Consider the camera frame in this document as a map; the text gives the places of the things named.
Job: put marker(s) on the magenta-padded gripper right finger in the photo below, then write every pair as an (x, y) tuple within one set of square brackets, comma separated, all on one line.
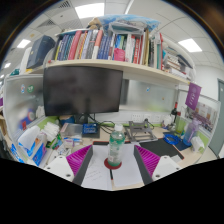
[(148, 160)]

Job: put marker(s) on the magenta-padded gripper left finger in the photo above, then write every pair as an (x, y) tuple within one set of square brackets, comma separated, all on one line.
[(80, 160)]

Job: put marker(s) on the green-labelled clear drink bottle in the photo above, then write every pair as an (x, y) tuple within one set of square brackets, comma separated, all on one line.
[(116, 146)]

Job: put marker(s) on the purple water bottle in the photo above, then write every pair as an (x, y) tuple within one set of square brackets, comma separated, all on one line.
[(190, 133)]

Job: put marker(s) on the black desk mat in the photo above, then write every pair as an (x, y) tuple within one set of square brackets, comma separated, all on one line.
[(161, 148)]

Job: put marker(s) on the blank white paper sheet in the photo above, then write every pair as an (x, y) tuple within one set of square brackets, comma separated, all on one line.
[(128, 170)]

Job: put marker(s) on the handwritten white paper sheet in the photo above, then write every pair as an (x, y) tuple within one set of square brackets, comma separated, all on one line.
[(96, 176)]

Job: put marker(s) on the grey metal laptop stand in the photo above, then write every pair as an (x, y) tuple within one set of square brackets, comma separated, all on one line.
[(141, 131)]

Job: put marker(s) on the clear plastic box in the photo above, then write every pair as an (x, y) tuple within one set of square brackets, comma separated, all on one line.
[(70, 130)]

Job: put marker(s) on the stack of white napkins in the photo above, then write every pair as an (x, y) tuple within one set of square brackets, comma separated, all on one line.
[(51, 130)]

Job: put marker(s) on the blue round tin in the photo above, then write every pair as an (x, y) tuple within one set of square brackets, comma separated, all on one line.
[(66, 120)]

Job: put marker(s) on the blue tissue box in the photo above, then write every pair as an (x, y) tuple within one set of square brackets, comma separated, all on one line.
[(35, 150)]

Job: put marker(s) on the dark wine bottle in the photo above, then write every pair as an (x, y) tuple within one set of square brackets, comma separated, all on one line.
[(174, 113)]

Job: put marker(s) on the black computer monitor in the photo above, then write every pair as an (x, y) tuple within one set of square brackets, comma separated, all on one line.
[(81, 90)]

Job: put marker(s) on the purple hanging sign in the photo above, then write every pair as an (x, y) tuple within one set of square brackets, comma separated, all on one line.
[(193, 96)]

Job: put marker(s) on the wall shelf with books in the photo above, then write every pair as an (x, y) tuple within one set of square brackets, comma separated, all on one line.
[(110, 68)]

